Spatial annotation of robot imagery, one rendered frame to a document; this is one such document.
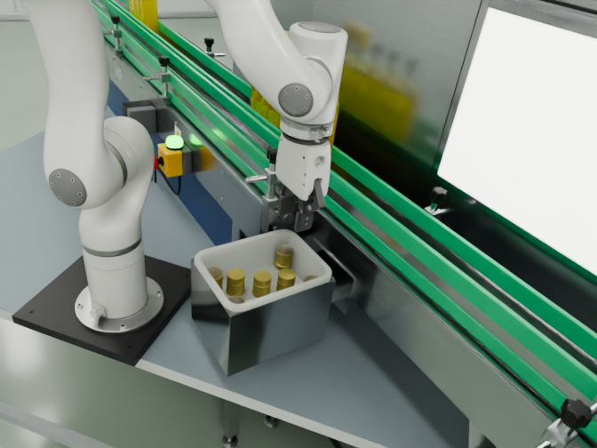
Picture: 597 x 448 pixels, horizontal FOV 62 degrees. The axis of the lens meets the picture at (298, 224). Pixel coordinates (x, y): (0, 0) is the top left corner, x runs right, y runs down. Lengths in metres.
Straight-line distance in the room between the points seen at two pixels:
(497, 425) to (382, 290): 0.28
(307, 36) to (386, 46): 0.40
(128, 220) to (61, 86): 0.28
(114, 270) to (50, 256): 0.38
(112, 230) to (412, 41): 0.68
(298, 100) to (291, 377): 0.63
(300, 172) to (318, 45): 0.20
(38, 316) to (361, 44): 0.92
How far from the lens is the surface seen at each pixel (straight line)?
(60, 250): 1.44
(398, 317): 0.92
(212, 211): 1.36
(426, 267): 0.86
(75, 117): 0.90
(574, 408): 0.63
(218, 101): 1.37
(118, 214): 1.02
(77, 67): 0.89
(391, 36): 1.08
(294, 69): 0.66
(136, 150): 0.98
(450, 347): 0.85
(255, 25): 0.68
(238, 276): 0.94
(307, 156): 0.77
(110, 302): 1.13
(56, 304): 1.24
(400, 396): 1.11
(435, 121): 1.00
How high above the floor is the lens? 1.60
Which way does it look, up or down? 34 degrees down
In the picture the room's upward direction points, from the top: 8 degrees clockwise
